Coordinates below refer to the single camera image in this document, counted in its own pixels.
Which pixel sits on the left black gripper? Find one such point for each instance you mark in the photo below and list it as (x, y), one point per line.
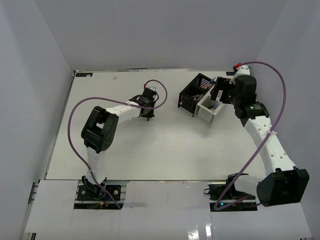
(149, 115)

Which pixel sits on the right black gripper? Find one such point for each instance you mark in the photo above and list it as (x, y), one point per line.
(223, 84)

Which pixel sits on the mauve pen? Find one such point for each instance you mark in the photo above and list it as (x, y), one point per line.
(195, 96)

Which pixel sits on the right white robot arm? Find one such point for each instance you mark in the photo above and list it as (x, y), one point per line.
(284, 183)

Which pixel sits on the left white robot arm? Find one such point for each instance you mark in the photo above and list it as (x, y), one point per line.
(99, 130)

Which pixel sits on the right blue table label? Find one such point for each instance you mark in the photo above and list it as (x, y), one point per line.
(230, 73)

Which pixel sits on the blue table label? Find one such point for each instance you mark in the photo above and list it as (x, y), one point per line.
(83, 74)
(230, 73)

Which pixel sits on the white slotted container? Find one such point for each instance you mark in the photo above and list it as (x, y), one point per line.
(209, 110)

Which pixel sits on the black slotted container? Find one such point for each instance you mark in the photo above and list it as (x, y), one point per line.
(195, 87)

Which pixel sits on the left blue table label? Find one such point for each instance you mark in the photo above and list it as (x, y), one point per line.
(83, 74)

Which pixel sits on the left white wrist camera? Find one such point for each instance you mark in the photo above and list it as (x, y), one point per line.
(152, 88)

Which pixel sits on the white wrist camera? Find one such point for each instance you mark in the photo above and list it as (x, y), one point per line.
(240, 70)
(152, 88)

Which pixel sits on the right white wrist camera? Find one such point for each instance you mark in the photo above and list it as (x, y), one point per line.
(240, 70)

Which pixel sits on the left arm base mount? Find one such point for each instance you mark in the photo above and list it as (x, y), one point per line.
(90, 196)

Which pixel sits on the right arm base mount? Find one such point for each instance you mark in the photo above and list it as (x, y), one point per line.
(215, 189)

